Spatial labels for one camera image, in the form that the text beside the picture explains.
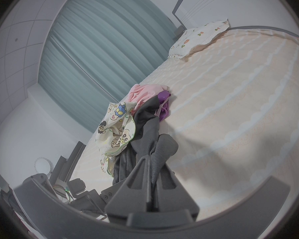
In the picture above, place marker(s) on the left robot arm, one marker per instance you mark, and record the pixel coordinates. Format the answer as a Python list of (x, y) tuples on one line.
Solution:
[(89, 202)]

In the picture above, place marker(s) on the white printed pillow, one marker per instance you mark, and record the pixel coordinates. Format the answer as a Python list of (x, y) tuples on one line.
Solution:
[(196, 38)]

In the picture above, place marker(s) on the round white mirror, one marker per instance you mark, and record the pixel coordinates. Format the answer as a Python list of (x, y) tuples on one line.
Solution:
[(42, 165)]

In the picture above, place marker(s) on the pink garment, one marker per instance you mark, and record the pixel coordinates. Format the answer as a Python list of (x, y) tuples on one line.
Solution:
[(145, 92)]

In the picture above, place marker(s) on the purple garment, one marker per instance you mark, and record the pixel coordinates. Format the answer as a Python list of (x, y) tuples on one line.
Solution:
[(163, 96)]

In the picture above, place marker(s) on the blue-green curtain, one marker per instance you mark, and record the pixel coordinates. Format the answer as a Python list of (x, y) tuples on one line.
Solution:
[(114, 28), (72, 88)]

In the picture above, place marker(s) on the grey bedside table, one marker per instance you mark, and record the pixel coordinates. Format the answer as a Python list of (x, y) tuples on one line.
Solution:
[(180, 32)]

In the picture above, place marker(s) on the bed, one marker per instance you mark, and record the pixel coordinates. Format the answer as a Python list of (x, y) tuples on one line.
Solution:
[(226, 108)]

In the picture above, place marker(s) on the white printed pyjama top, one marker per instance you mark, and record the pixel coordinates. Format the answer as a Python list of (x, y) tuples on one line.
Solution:
[(114, 133)]

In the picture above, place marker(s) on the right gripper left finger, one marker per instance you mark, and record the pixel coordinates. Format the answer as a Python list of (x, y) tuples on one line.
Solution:
[(129, 195)]

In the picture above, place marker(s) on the black T-shirt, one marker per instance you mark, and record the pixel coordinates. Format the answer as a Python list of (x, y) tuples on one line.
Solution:
[(144, 123)]

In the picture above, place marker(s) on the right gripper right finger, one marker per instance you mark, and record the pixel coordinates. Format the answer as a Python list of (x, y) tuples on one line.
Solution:
[(175, 200)]

